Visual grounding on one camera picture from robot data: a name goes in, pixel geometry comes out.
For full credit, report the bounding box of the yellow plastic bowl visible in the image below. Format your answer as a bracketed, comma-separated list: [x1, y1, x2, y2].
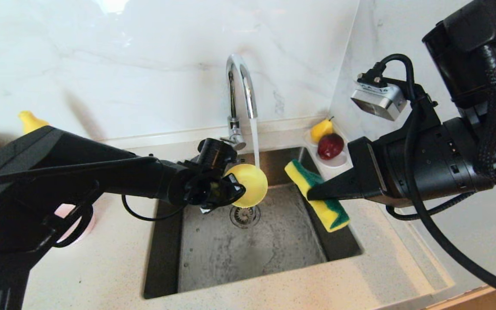
[224, 163, 269, 209]

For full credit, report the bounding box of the green and yellow sponge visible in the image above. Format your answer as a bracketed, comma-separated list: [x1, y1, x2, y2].
[284, 159, 351, 233]

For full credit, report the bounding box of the chrome gooseneck faucet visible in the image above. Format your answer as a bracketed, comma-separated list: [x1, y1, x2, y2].
[219, 53, 259, 151]

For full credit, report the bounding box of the pink plastic bowl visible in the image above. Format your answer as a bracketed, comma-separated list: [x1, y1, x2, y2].
[54, 203, 96, 247]

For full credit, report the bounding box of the orange dish soap bottle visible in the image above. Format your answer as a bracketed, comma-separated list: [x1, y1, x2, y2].
[18, 110, 50, 135]

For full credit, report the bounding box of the metal sink drain strainer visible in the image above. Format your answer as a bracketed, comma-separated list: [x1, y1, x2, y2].
[230, 206, 261, 229]

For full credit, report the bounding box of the stainless steel sink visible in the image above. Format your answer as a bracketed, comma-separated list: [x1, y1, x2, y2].
[143, 146, 364, 300]

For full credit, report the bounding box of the small white dish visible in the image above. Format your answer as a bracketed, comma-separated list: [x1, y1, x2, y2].
[303, 128, 354, 169]

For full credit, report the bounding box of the red apple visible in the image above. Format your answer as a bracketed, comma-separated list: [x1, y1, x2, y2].
[317, 133, 345, 161]

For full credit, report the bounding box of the yellow pear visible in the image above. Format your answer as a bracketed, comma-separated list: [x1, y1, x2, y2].
[310, 116, 335, 143]

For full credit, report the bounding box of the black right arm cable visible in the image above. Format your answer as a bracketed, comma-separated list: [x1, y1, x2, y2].
[371, 53, 496, 301]

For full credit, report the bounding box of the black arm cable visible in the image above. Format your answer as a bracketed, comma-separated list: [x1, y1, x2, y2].
[46, 154, 188, 249]
[371, 53, 496, 301]

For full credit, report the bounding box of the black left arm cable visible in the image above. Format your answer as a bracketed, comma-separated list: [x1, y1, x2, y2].
[46, 154, 188, 249]

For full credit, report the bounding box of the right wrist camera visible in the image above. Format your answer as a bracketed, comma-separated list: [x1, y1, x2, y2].
[350, 73, 408, 122]

